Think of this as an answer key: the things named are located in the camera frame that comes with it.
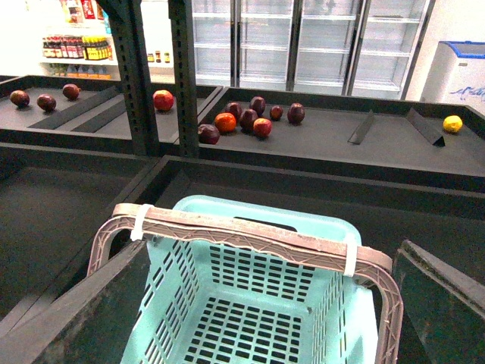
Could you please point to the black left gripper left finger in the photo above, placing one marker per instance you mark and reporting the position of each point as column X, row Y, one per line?
column 91, row 323

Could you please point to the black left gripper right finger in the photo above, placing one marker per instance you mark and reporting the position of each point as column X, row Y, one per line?
column 445, row 306

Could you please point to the light blue plastic basket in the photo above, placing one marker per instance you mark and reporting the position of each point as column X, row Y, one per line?
column 232, row 282

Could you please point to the red yellow apple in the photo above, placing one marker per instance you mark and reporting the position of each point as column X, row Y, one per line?
column 163, row 100

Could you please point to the small red apple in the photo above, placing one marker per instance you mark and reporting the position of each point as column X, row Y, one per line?
column 262, row 128

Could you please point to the white zip tie left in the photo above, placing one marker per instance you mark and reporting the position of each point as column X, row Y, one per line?
column 137, row 231

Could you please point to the white zip tie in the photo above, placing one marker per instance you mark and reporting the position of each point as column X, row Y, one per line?
column 137, row 231
column 351, row 254

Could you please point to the white zip tie right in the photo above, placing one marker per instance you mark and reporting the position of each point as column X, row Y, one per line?
column 351, row 254

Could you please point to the black shelf divider right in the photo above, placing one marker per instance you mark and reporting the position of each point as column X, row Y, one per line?
column 431, row 135

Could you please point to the black shelf divider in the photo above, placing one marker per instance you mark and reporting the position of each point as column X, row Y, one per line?
column 431, row 135
column 362, row 129

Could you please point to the yellow lemon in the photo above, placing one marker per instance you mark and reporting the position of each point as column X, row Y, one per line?
column 452, row 124

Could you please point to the black shelf divider left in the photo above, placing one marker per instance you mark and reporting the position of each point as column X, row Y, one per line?
column 362, row 129

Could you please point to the dark purple fruit front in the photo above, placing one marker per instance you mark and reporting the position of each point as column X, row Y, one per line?
column 208, row 134

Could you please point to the dark purple fruit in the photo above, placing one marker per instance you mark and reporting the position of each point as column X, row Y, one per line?
column 258, row 104
column 247, row 119
column 208, row 134
column 296, row 113
column 235, row 109

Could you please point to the white blue chest freezer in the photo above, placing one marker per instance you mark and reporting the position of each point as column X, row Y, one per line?
column 456, row 75

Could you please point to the dark red fruit far left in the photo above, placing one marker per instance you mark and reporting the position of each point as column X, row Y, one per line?
column 19, row 98

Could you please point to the orange round fruit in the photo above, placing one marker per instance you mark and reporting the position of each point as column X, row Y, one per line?
column 225, row 122

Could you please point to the dark purple fruit right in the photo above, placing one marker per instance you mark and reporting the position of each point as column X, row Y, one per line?
column 296, row 113

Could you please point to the dark purple fruit centre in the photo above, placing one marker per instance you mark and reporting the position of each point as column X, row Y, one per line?
column 247, row 119

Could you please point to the dark purple fruit back left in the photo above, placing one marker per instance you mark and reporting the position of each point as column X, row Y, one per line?
column 235, row 109

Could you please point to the small dark red fruit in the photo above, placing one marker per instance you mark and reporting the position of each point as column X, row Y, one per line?
column 276, row 113

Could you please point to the glass door refrigerator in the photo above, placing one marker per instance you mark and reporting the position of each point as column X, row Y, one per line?
column 332, row 47

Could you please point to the dark purple fruit back top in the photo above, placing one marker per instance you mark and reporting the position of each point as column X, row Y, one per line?
column 258, row 104

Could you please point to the white shelf with bottles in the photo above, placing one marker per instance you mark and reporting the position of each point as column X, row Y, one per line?
column 77, row 40

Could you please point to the black perforated post left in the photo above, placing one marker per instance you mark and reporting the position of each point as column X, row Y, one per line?
column 125, row 18

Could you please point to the black perforated post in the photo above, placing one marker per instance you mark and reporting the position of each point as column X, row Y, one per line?
column 180, row 14
column 125, row 18

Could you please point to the black perforated post right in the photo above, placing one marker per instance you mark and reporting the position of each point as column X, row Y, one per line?
column 180, row 14

